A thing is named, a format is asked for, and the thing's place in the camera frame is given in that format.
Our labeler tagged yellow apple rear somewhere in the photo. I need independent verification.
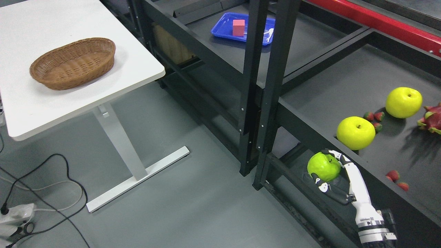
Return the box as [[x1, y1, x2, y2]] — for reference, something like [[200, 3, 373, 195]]
[[385, 87, 423, 119]]

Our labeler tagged brown wicker basket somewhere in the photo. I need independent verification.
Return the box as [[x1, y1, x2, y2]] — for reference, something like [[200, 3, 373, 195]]
[[29, 38, 116, 91]]

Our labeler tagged white table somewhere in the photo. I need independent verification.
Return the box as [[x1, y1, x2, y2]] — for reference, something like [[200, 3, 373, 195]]
[[0, 0, 189, 213]]

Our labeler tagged black metal shelf rack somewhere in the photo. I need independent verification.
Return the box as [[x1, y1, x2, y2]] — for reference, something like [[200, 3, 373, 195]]
[[100, 0, 376, 177]]

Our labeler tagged yellow apple front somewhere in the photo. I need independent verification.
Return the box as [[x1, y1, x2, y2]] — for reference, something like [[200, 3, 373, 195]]
[[336, 116, 376, 150]]

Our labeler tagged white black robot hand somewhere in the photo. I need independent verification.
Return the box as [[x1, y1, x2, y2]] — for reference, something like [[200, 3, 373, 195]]
[[310, 149, 383, 227]]

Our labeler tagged blue plastic tray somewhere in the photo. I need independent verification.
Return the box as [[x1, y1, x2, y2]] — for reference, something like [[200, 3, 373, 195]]
[[211, 12, 276, 46]]

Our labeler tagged white power strip near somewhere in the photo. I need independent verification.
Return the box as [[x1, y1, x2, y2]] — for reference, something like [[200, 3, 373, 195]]
[[0, 204, 36, 238]]

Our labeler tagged red block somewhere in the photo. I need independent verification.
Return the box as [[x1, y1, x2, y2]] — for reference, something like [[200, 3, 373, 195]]
[[232, 19, 246, 37]]

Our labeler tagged dragon fruit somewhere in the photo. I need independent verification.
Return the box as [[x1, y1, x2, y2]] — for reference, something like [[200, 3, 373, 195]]
[[417, 102, 441, 134]]

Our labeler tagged green apple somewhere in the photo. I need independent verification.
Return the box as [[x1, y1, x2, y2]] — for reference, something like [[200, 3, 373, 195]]
[[307, 152, 341, 182]]

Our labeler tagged black metal shelf right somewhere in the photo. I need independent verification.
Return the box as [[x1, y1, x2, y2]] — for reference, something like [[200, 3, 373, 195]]
[[253, 0, 440, 248]]

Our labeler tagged yellow apple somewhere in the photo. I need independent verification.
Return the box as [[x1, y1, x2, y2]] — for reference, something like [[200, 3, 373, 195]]
[[385, 87, 423, 119], [336, 116, 376, 150]]

